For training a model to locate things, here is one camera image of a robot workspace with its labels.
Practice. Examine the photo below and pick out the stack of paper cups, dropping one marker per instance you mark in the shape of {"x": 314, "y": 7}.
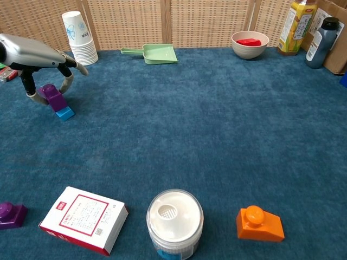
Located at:
{"x": 81, "y": 40}

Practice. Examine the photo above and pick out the yellow tea bottle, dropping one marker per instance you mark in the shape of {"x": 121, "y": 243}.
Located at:
{"x": 295, "y": 29}

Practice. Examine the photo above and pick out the white lidded plastic jar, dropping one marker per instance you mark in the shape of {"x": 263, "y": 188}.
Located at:
{"x": 174, "y": 219}

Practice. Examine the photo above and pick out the red block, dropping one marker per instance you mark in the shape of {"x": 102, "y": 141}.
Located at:
{"x": 248, "y": 42}

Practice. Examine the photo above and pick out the beige bowl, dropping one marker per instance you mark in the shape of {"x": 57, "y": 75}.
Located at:
{"x": 249, "y": 52}

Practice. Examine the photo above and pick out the purple long brick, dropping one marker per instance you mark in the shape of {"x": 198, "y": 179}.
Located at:
{"x": 55, "y": 98}

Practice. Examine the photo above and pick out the orange toy brick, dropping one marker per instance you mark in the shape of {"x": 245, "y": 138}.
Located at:
{"x": 260, "y": 227}

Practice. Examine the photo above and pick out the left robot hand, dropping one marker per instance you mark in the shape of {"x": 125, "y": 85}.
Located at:
{"x": 24, "y": 52}

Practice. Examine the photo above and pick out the brown cardboard box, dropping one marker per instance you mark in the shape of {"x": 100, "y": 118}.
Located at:
{"x": 340, "y": 54}

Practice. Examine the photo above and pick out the white box red print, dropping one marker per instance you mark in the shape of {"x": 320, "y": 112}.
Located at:
{"x": 84, "y": 216}

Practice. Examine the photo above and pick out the wicker folding screen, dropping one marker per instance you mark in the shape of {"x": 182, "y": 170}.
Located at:
{"x": 130, "y": 24}

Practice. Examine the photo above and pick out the dark blue toy brick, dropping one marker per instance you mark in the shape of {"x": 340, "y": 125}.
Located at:
{"x": 344, "y": 81}

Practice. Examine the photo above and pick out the blue carpet table cover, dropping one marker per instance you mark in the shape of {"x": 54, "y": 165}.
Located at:
{"x": 176, "y": 130}

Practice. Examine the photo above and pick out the light green dustpan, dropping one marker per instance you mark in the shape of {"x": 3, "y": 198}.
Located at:
{"x": 160, "y": 54}

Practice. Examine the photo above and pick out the dark grey bottle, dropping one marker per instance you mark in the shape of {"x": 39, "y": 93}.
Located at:
{"x": 320, "y": 46}

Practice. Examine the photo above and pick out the light blue long brick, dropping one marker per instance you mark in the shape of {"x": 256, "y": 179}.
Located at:
{"x": 65, "y": 114}

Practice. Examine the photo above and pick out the small purple brick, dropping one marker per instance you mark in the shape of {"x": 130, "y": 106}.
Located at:
{"x": 12, "y": 216}

